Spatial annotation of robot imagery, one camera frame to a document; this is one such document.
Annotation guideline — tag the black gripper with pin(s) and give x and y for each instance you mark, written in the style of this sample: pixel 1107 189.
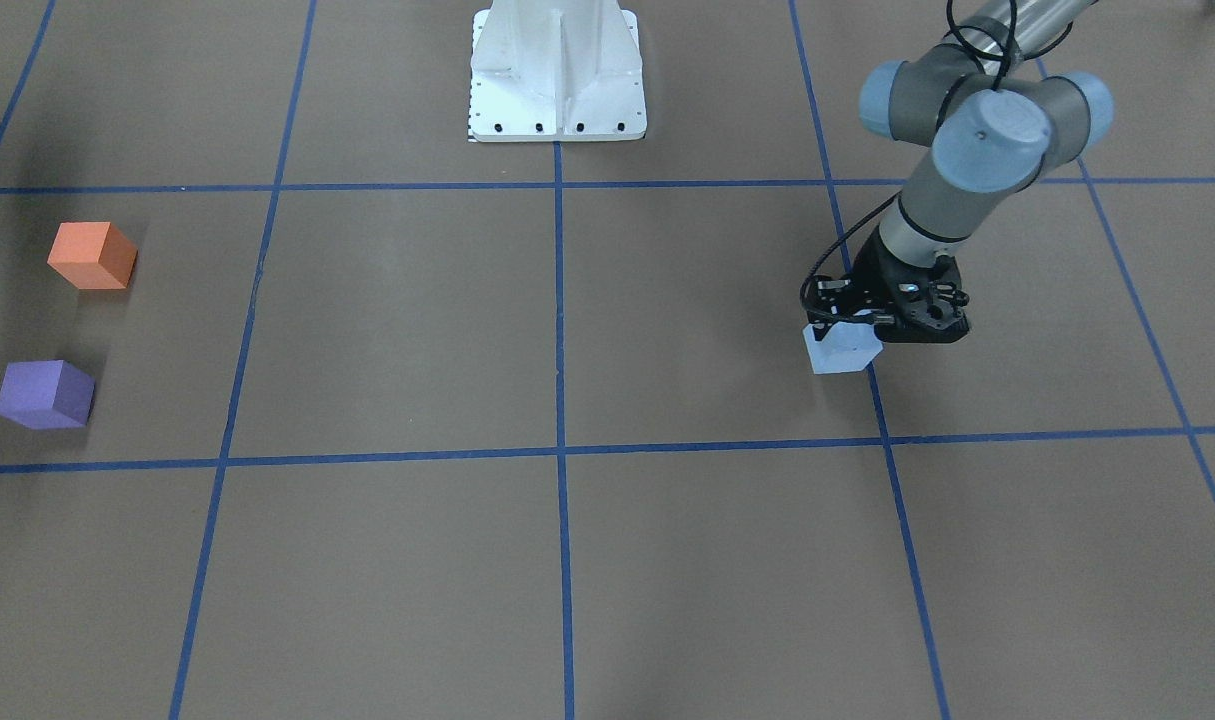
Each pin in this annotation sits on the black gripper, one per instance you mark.
pixel 872 272

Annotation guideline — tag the light blue foam block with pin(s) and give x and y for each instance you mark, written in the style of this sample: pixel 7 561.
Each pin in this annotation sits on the light blue foam block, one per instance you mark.
pixel 841 348

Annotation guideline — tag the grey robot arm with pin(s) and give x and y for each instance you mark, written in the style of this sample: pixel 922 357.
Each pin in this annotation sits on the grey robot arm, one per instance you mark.
pixel 987 135

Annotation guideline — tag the orange foam block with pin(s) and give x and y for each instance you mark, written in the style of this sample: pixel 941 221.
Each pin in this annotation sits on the orange foam block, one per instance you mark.
pixel 93 256

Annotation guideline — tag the purple foam block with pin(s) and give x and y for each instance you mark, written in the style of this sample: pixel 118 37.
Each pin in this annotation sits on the purple foam block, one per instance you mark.
pixel 46 395

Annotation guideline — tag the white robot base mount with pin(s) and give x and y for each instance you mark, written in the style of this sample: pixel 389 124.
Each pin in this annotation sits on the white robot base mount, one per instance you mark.
pixel 556 71

